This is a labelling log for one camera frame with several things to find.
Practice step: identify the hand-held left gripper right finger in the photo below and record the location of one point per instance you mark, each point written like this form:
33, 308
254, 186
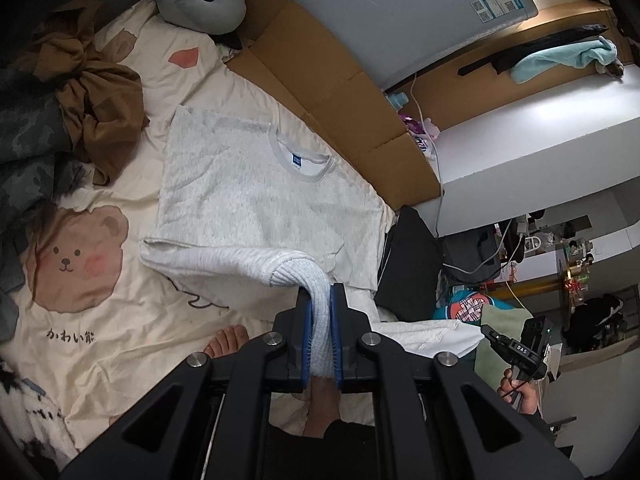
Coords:
339, 345

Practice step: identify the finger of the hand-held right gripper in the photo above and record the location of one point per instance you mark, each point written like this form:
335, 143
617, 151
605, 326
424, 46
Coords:
492, 336

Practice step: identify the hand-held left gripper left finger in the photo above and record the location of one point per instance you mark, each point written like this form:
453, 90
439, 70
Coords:
306, 345

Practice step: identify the light grey sweatshirt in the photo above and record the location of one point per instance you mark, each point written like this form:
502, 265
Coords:
240, 185

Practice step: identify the person's right forearm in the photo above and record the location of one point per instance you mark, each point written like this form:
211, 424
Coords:
542, 427

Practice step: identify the person's right hand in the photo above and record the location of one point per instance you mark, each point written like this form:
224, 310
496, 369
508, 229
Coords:
530, 399

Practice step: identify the pale green cloth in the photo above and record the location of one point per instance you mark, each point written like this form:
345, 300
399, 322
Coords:
500, 317

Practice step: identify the teal patterned blanket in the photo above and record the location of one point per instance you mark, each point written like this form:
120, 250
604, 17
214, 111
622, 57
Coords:
465, 307

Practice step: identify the white folded garment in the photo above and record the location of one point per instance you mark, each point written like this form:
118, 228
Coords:
425, 335

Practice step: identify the grey backpack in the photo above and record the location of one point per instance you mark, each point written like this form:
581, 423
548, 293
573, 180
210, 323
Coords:
465, 255

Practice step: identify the black folded garment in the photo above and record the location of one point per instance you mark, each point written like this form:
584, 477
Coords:
410, 260

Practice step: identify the cream bear print blanket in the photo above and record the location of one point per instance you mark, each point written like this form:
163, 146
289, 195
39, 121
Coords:
165, 320

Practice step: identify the white curved desk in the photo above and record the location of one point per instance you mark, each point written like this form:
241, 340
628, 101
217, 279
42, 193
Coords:
525, 150

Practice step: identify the pink bottle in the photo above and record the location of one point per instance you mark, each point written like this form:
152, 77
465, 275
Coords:
431, 129

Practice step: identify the purple packet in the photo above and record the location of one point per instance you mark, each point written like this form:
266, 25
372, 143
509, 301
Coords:
415, 132

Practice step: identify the brown board panel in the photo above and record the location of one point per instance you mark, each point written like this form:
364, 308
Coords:
475, 95

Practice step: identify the blue detergent bottle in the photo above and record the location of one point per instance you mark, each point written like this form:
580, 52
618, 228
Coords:
396, 100

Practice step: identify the brown cardboard sheet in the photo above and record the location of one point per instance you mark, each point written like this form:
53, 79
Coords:
325, 85

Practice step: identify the teal towel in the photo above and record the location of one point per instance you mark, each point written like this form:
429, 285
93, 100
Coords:
550, 60

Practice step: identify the white black spotted fleece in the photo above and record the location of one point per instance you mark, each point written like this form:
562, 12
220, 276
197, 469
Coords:
30, 410

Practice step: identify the small brown plush toy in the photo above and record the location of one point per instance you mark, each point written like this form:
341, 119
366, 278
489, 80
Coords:
614, 67

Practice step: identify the brown garment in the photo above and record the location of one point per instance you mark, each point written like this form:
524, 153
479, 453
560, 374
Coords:
100, 105

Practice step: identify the camouflage garment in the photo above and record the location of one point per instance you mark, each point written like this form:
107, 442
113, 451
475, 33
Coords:
30, 170

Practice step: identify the grey washing machine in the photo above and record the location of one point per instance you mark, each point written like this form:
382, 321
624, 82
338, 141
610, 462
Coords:
400, 10

